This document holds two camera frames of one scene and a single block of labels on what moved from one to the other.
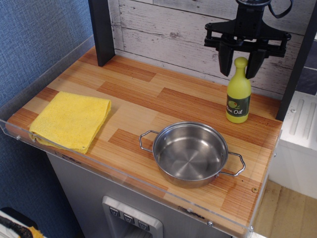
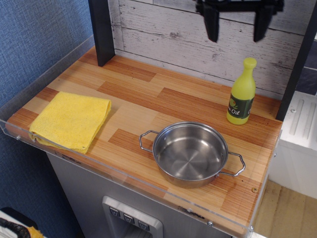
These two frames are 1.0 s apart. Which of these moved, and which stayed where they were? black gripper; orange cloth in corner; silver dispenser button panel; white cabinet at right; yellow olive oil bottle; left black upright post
Moved: yellow olive oil bottle; black gripper
Stayed: left black upright post; silver dispenser button panel; white cabinet at right; orange cloth in corner
